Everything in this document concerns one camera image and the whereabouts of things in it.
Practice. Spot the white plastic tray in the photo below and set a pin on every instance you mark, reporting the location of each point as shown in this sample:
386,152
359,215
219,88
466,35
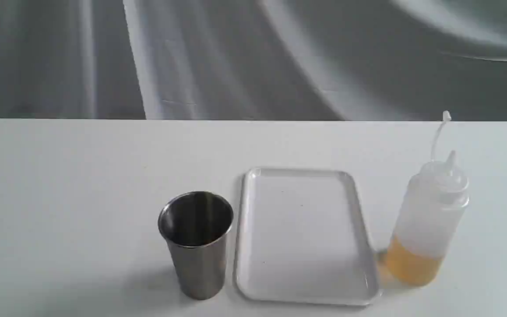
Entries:
302,238

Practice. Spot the grey backdrop cloth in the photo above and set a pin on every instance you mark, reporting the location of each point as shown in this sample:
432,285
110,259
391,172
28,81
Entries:
291,60

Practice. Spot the stainless steel cup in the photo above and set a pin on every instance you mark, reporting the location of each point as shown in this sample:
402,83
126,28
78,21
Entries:
195,226

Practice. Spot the plastic squeeze bottle with oil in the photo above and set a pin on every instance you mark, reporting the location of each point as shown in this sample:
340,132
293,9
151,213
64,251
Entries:
435,201

